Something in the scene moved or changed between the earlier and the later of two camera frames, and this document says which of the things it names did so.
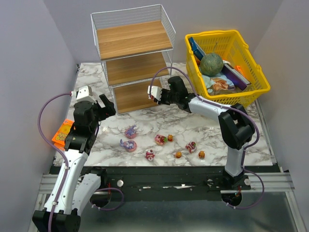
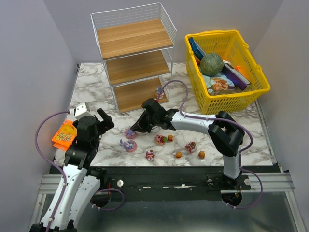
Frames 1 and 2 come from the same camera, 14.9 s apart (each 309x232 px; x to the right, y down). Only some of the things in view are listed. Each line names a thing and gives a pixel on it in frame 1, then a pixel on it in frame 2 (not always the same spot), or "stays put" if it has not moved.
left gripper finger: [110, 109] -> [107, 123]
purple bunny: [131, 133] stays put
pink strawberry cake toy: [160, 139] stays put
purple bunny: [130, 145] stays put
